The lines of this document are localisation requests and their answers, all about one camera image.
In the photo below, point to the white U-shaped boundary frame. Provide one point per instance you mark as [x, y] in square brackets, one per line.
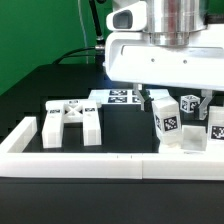
[15, 162]

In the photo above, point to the white marker sheet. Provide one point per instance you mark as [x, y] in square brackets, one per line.
[123, 96]

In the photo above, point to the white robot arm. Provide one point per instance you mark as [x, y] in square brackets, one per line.
[174, 43]

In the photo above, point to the small white marker cube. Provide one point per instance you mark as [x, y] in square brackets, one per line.
[188, 103]

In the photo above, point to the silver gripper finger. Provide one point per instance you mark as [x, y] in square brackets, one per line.
[145, 99]
[201, 111]

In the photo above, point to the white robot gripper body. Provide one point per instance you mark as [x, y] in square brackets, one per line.
[165, 42]

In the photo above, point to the white chair back piece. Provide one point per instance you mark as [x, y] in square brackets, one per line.
[61, 112]

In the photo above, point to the white chair seat piece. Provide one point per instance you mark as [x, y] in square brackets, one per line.
[193, 141]

